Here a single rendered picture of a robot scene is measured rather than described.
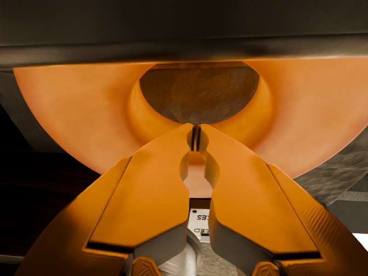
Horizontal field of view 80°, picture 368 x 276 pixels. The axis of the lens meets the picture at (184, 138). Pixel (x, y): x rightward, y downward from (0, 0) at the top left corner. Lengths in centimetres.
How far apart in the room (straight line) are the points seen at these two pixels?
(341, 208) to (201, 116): 940
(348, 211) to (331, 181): 920
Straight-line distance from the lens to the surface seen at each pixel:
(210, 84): 17
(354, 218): 960
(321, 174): 41
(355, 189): 648
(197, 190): 15
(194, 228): 51
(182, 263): 34
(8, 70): 20
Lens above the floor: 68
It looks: 47 degrees up
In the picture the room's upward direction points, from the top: 176 degrees counter-clockwise
